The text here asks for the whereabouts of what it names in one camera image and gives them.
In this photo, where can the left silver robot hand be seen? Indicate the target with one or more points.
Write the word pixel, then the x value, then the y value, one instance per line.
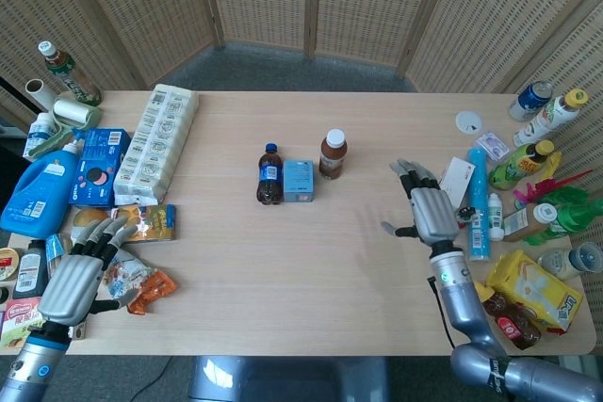
pixel 70 284

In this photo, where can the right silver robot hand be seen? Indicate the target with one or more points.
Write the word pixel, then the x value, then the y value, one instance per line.
pixel 433 213

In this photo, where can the brown bottle white cap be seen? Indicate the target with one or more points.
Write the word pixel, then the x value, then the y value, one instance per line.
pixel 335 157

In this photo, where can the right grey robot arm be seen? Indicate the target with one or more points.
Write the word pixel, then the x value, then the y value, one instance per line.
pixel 464 298

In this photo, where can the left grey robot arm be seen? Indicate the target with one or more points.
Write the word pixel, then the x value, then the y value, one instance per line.
pixel 33 364

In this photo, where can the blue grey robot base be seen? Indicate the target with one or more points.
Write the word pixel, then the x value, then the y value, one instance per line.
pixel 282 378

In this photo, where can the black bottle white label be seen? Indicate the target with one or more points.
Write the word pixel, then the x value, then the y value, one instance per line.
pixel 30 270

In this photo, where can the tan bottle white cap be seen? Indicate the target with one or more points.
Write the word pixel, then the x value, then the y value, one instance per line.
pixel 527 223

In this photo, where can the green bottle yellow label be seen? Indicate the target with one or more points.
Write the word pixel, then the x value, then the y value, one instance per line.
pixel 516 166

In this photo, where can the blue detergent bottle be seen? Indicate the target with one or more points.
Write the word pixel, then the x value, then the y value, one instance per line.
pixel 37 190

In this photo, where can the green soda bottle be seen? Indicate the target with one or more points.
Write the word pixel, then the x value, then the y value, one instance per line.
pixel 575 220

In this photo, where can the white bottle yellow cap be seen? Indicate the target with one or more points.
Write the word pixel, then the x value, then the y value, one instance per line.
pixel 546 119

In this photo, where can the white bottle blue label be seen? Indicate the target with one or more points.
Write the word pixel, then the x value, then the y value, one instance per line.
pixel 37 133

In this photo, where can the cola bottle blue cap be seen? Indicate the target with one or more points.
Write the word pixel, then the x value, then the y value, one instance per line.
pixel 269 181

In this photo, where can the green tea bottle white cap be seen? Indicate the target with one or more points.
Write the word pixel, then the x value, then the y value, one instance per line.
pixel 75 79

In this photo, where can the small black red object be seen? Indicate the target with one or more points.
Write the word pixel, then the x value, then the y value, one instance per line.
pixel 465 214

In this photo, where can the blue striped packet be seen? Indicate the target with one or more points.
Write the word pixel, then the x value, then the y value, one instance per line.
pixel 55 249

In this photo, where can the white cardboard box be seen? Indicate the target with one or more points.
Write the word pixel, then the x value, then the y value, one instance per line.
pixel 459 176

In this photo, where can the cyan cylinder tube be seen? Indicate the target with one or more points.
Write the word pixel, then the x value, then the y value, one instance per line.
pixel 479 195

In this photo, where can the round tub red label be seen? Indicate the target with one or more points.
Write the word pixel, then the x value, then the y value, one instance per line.
pixel 8 263

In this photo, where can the pink snack box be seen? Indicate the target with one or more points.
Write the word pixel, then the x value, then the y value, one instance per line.
pixel 16 322

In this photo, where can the orange snack packet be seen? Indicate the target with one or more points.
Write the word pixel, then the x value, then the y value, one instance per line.
pixel 153 291

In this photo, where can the small purple white packet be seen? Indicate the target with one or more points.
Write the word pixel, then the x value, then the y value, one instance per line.
pixel 492 145

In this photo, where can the white round table grommet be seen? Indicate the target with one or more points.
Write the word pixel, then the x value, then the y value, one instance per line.
pixel 468 122

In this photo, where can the yellow snack bag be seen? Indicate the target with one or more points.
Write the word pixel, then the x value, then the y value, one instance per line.
pixel 155 223

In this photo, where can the blue Oreo box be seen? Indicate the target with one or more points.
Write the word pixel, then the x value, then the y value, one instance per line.
pixel 99 166

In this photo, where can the yellow Lipton tea bag pack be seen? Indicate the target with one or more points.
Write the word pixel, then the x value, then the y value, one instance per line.
pixel 532 289

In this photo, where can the yellow packet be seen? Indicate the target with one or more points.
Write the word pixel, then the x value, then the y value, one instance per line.
pixel 556 164

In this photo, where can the colourful feather toy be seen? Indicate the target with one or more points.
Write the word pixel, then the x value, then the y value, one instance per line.
pixel 565 195

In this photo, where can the small light blue box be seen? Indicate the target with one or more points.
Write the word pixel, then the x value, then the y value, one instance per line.
pixel 298 181

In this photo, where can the clear jar grey lid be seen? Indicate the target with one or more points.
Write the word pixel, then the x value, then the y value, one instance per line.
pixel 570 261

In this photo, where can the blue soda can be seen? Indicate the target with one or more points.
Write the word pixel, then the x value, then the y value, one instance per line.
pixel 530 101

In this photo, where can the long white cracker package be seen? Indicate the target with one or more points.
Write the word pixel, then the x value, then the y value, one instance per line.
pixel 155 143

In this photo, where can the green lint roller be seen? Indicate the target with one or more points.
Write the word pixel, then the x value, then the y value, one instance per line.
pixel 70 115

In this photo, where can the cardboard tube roll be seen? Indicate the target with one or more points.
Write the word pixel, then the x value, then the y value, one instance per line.
pixel 42 93

